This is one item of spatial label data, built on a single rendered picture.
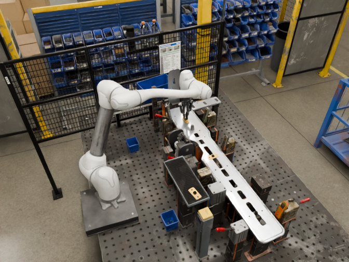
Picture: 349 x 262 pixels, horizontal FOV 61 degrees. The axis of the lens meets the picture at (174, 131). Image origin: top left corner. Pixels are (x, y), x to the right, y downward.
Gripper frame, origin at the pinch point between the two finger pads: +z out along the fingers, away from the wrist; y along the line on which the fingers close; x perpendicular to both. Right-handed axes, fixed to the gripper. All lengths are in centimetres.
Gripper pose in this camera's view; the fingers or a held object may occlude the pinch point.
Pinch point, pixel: (185, 115)
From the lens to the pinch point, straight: 247.3
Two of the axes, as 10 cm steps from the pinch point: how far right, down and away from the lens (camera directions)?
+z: 0.1, 7.6, 6.5
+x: -4.0, -5.9, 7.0
